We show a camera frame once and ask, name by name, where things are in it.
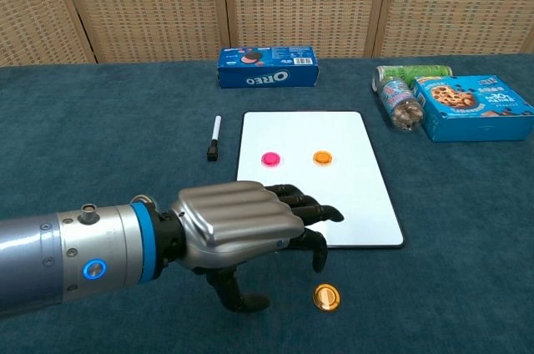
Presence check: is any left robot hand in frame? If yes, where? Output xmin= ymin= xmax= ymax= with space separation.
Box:
xmin=160 ymin=180 xmax=345 ymax=314

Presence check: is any yellow round magnet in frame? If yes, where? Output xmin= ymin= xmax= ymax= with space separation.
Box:
xmin=312 ymin=283 xmax=341 ymax=312
xmin=312 ymin=149 xmax=335 ymax=166

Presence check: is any black white marker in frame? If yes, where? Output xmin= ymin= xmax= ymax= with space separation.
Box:
xmin=206 ymin=115 xmax=223 ymax=163

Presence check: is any white magnetic whiteboard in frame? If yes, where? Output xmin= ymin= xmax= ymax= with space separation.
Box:
xmin=235 ymin=110 xmax=406 ymax=250

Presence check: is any blue Oreo cookie box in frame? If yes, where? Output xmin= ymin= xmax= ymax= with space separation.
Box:
xmin=217 ymin=45 xmax=320 ymax=89

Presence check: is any teal table cloth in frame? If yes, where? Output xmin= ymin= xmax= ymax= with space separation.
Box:
xmin=0 ymin=53 xmax=534 ymax=354

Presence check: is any clear plastic snack jar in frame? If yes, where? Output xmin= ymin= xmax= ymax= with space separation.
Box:
xmin=377 ymin=76 xmax=426 ymax=134

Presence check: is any woven bamboo folding screen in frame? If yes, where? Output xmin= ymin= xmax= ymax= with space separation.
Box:
xmin=0 ymin=0 xmax=534 ymax=68

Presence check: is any green drink can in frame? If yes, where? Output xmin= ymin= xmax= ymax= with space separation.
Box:
xmin=372 ymin=64 xmax=454 ymax=92

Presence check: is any light blue cookie box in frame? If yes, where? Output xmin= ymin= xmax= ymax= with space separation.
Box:
xmin=411 ymin=74 xmax=534 ymax=144

